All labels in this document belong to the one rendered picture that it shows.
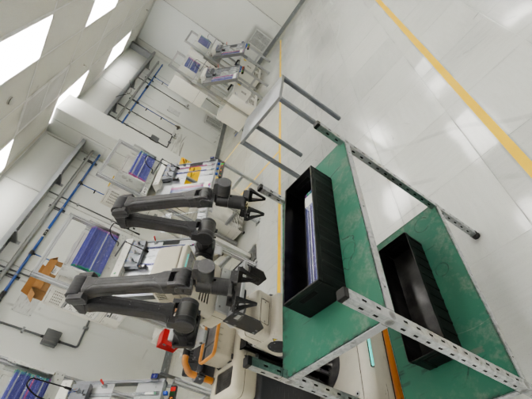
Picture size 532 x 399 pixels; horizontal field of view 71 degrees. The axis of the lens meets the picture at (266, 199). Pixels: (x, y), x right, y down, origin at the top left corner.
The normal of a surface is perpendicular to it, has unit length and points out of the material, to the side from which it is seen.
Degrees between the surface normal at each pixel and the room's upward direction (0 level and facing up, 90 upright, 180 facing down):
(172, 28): 90
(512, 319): 0
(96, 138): 90
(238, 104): 90
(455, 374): 0
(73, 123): 90
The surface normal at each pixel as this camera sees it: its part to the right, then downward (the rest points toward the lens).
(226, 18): -0.04, 0.63
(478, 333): -0.81, -0.47
